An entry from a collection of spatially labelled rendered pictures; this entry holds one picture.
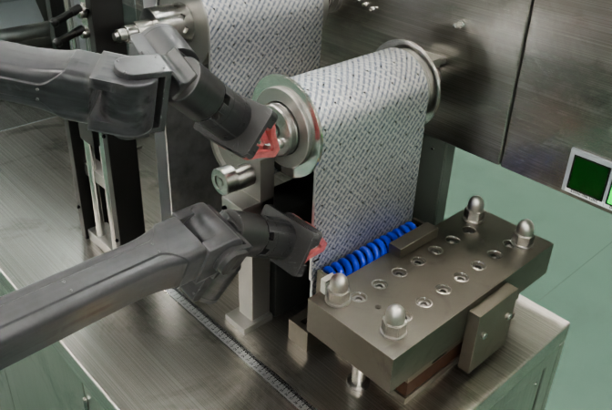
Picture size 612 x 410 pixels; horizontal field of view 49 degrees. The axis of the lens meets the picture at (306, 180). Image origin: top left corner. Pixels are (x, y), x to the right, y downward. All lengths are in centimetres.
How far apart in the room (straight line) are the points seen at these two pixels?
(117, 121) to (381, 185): 46
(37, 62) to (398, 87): 51
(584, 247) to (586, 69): 219
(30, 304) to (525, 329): 80
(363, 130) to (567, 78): 30
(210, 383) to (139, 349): 13
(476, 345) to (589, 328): 170
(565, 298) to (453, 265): 178
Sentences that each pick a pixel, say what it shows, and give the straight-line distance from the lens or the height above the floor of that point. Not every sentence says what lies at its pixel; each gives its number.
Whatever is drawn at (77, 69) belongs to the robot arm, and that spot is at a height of 140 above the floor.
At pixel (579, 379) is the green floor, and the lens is 250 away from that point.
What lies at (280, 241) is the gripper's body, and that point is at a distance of 88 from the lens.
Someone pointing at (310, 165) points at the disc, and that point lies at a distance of 91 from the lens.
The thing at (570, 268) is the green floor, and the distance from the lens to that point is 300.
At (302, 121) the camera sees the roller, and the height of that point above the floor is 128.
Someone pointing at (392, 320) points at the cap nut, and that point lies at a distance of 90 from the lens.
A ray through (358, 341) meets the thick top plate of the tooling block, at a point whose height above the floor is 102.
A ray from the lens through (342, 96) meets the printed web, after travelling 93.
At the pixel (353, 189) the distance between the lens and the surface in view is 99.
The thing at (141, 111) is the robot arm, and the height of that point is 135.
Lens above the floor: 165
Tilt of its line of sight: 30 degrees down
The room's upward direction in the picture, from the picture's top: 2 degrees clockwise
